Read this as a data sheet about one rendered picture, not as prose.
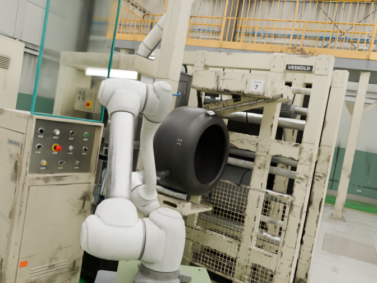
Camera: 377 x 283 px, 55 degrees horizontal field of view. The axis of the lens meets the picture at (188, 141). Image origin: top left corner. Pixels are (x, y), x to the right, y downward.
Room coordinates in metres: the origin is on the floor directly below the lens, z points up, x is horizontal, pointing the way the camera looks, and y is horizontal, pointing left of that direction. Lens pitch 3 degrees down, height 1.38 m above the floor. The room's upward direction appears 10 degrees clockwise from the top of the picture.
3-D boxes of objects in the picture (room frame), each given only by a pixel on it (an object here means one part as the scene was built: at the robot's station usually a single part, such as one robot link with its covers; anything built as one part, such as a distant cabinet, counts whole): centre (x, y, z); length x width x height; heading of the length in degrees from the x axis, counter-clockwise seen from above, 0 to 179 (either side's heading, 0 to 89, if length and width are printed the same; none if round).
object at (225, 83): (2.72, -0.27, 1.71); 0.61 x 0.25 x 0.15; 56
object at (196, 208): (2.55, 0.01, 0.80); 0.37 x 0.36 x 0.02; 146
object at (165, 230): (1.41, 0.04, 0.92); 0.18 x 0.16 x 0.22; 112
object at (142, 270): (1.42, 0.01, 0.78); 0.22 x 0.18 x 0.06; 92
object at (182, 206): (2.44, 0.08, 0.84); 0.36 x 0.09 x 0.06; 56
